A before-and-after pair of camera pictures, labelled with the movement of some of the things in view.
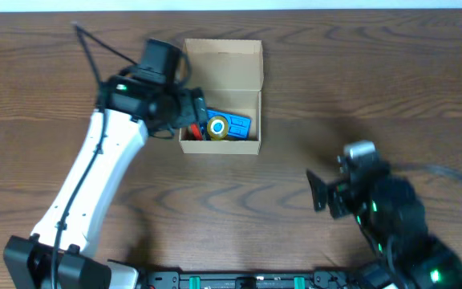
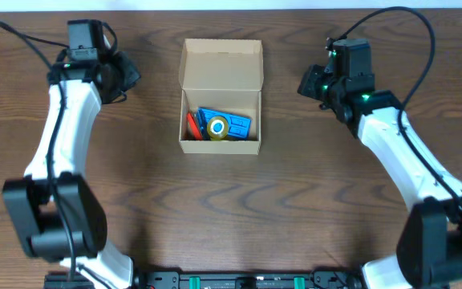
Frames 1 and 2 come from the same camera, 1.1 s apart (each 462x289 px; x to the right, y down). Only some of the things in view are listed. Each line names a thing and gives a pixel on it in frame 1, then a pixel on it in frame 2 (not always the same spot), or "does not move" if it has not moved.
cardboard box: x=229 y=74 does not move
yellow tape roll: x=216 y=128 does not move
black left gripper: x=193 y=105 to x=131 y=69
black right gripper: x=338 y=192 to x=306 y=85
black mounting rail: x=245 y=280 does not move
